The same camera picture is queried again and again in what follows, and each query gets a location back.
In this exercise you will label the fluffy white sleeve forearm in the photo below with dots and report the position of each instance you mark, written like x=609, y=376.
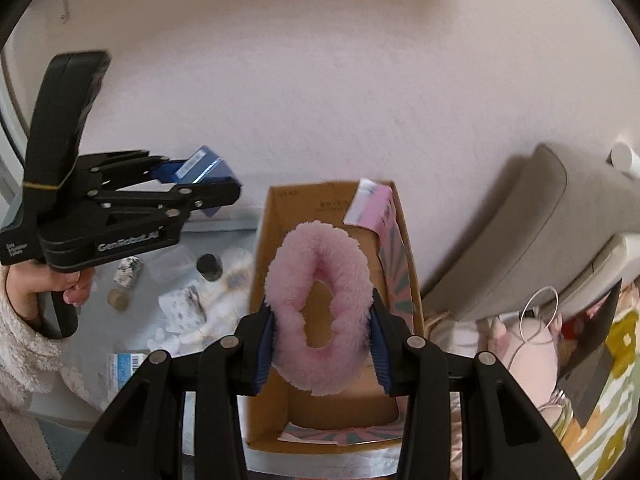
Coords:
x=28, y=360

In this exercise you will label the black round jar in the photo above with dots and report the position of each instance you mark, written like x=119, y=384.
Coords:
x=210, y=267

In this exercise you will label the blue white medicine box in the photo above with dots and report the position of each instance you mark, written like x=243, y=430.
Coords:
x=121, y=366

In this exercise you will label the white patterned sock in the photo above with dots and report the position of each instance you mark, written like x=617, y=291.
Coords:
x=182, y=309

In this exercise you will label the floral white small box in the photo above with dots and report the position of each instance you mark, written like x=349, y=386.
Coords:
x=128, y=271

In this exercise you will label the clear plastic packet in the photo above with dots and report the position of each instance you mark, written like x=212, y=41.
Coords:
x=169, y=264

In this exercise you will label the floral blue cloth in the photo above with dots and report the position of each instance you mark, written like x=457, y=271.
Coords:
x=142, y=327

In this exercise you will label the grey headboard cushion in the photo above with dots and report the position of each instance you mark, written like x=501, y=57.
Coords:
x=563, y=209

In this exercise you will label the pink fluffy scrunchie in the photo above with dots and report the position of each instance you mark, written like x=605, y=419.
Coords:
x=319, y=288

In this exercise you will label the beige round cream jar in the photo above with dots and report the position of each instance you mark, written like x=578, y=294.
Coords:
x=118, y=299

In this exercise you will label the white round wall knob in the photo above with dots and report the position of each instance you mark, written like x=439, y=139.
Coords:
x=625, y=159

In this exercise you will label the yellow striped bedding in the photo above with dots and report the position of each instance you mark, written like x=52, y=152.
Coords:
x=596, y=448

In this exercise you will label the pink plush toy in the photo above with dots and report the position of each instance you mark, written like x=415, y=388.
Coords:
x=528, y=349

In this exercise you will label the person's left hand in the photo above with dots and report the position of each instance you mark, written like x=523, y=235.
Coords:
x=27, y=280

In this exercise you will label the pink patterned cardboard box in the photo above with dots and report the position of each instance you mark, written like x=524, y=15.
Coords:
x=284, y=419

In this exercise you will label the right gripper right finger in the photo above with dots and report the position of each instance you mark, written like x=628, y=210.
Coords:
x=503, y=435

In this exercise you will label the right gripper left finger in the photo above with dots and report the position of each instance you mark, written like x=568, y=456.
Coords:
x=139, y=436

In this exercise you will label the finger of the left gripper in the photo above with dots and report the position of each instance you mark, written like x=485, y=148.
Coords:
x=120, y=167
x=117, y=204

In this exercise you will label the small blue barcode box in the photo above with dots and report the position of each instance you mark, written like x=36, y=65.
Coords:
x=209, y=178

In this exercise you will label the dark triangular object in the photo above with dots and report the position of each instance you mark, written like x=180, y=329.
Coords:
x=583, y=377

